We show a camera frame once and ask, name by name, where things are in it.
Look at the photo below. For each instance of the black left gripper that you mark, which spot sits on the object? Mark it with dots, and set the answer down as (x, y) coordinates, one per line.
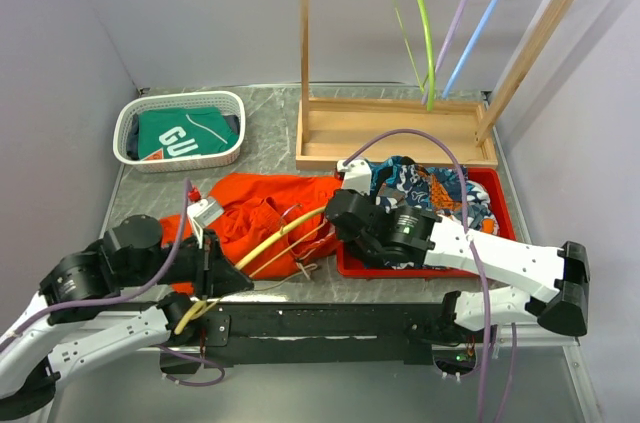
(216, 276)

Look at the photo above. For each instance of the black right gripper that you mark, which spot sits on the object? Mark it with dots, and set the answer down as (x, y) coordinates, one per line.
(340, 234)

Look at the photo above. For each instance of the yellow clothes hanger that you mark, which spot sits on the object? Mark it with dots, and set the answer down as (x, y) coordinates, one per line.
(200, 307)

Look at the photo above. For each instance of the orange shorts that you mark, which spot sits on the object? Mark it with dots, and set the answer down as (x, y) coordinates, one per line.
(257, 207)

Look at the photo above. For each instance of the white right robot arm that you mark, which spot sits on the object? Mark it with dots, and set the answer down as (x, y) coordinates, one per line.
(521, 282)

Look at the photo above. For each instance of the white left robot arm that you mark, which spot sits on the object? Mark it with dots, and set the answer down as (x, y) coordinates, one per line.
(38, 352)

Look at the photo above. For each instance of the blue patterned shorts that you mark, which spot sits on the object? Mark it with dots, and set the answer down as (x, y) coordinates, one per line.
(399, 181)

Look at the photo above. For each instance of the wooden hanger rack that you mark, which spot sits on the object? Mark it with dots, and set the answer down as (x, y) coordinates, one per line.
(332, 129)

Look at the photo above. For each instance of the green clothes hanger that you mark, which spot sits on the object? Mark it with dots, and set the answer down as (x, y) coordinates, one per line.
(426, 81)

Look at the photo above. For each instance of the purple clothes hanger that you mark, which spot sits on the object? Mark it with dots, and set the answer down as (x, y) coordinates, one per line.
(449, 37)

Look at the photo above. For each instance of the blue clothes hanger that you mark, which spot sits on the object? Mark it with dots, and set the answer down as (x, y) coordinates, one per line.
(470, 46)

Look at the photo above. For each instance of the red plastic tray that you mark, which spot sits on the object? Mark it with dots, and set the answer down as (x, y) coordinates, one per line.
(350, 267)

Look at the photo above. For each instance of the green folded shirt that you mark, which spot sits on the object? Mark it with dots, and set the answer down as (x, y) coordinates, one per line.
(181, 132)

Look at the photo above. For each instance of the white perforated plastic basket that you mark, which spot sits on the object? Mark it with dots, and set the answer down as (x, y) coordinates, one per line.
(227, 102)

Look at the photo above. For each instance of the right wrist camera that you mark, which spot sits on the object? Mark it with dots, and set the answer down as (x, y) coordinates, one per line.
(356, 175)

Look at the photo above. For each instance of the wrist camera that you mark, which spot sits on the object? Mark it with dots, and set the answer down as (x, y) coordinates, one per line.
(202, 211)
(356, 175)

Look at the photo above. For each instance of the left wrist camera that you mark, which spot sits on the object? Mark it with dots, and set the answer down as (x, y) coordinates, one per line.
(202, 211)

